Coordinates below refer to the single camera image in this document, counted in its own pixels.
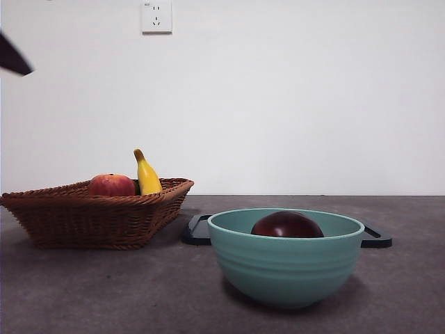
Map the red yellow apple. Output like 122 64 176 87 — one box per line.
87 173 136 198

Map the yellow banana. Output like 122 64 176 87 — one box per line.
133 148 163 196

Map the white wall socket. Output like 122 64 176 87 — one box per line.
141 1 173 35

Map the black rectangular tray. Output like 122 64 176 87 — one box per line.
182 214 393 248

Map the teal ceramic bowl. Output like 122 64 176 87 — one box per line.
207 207 365 310

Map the brown wicker basket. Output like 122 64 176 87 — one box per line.
0 177 195 251

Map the dark red plum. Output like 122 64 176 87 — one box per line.
250 210 325 239

